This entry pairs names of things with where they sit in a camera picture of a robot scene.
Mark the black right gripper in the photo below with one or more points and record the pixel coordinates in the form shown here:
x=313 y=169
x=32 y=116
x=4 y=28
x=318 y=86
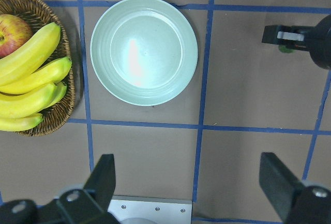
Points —
x=316 y=40

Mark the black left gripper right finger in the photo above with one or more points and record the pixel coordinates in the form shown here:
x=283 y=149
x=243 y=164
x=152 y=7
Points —
x=279 y=184

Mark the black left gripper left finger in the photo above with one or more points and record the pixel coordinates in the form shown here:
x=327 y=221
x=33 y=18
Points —
x=101 y=182

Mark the light green plate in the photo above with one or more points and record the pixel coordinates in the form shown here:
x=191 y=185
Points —
x=144 y=52

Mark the yellow banana bunch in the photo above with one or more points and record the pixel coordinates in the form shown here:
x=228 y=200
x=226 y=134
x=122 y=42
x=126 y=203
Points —
x=28 y=83

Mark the red yellow apple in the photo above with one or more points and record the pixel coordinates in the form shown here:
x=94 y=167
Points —
x=14 y=33

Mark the wicker fruit basket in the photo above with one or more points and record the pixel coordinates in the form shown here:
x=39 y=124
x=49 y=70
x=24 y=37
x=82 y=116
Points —
x=37 y=13

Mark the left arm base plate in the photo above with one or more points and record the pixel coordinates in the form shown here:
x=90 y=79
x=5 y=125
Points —
x=128 y=209

